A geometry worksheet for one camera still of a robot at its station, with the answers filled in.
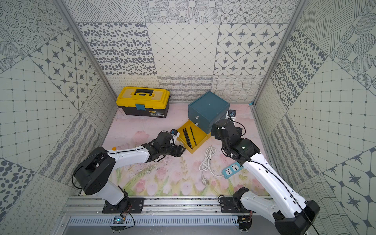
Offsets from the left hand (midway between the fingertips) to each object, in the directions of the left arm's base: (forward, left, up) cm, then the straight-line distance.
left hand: (181, 145), depth 89 cm
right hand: (0, -24, +19) cm, 31 cm away
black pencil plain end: (+9, -3, -5) cm, 11 cm away
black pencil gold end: (+11, -7, -6) cm, 14 cm away
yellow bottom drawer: (+11, -6, -7) cm, 14 cm away
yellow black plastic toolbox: (+28, +27, +10) cm, 40 cm away
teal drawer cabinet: (+15, -15, +16) cm, 26 cm away
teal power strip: (-13, -30, -5) cm, 33 cm away
